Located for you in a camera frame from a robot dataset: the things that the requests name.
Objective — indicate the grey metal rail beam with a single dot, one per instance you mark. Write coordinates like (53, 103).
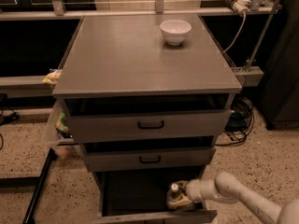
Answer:
(32, 86)

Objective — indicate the dark cabinet at right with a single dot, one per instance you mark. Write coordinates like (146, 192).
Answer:
(278, 93)

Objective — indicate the black middle drawer handle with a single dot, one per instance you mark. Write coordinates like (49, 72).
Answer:
(149, 160)

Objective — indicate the grey bottom drawer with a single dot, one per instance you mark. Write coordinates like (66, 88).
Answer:
(139, 197)

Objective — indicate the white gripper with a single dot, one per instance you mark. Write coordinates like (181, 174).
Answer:
(192, 190)

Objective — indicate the yellow crumpled cloth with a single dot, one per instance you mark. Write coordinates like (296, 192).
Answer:
(52, 78)

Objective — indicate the grey middle drawer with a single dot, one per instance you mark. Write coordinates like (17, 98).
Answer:
(124, 155)

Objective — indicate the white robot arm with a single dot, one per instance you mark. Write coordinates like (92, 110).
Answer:
(226, 188)

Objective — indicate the black drawer handle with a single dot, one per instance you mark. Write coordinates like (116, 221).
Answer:
(149, 160)
(150, 125)

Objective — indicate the clear plastic bottle white cap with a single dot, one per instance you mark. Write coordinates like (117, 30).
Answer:
(174, 196)

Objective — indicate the diagonal metal rod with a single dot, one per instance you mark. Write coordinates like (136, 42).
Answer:
(255, 6)

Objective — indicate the grey drawer cabinet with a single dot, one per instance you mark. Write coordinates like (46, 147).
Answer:
(127, 56)

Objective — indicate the clear plastic bag with items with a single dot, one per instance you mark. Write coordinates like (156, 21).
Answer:
(62, 143)

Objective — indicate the black floor frame bar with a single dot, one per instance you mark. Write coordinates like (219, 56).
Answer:
(31, 181)

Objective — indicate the grey top drawer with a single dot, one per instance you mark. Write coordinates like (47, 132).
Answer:
(116, 118)

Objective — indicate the grey drawer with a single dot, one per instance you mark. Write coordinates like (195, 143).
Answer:
(124, 155)
(116, 118)
(139, 197)

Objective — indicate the white ceramic bowl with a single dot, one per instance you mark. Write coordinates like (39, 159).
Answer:
(175, 32)

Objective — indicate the black top drawer handle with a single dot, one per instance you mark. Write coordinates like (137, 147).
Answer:
(150, 125)

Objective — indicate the white power strip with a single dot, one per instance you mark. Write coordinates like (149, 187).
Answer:
(238, 6)

